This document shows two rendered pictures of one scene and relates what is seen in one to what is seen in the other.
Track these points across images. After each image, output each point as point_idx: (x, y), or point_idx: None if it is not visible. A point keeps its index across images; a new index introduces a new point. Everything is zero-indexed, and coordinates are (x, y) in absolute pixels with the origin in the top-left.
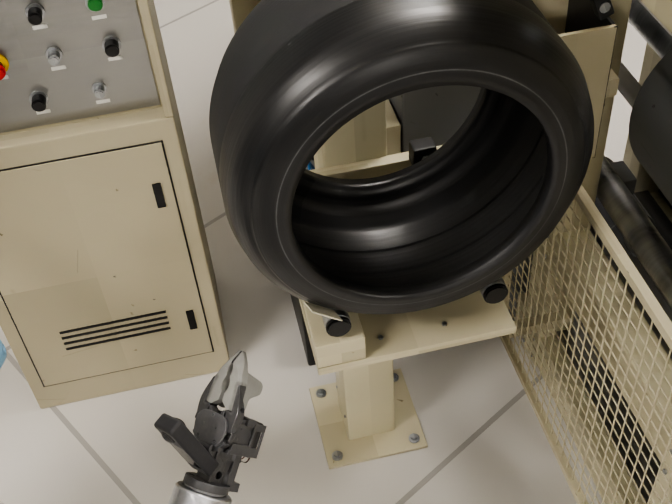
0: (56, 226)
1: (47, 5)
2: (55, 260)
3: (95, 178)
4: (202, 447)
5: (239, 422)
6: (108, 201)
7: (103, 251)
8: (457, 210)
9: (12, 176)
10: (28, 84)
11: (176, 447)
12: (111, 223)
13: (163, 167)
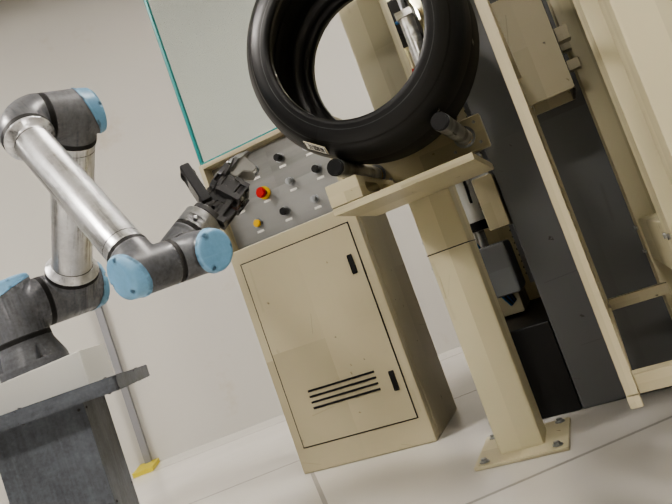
0: (296, 294)
1: (285, 152)
2: (299, 323)
3: (314, 254)
4: (200, 181)
5: (225, 169)
6: (323, 272)
7: (325, 314)
8: None
9: (271, 258)
10: (280, 202)
11: (189, 187)
12: (327, 290)
13: (351, 241)
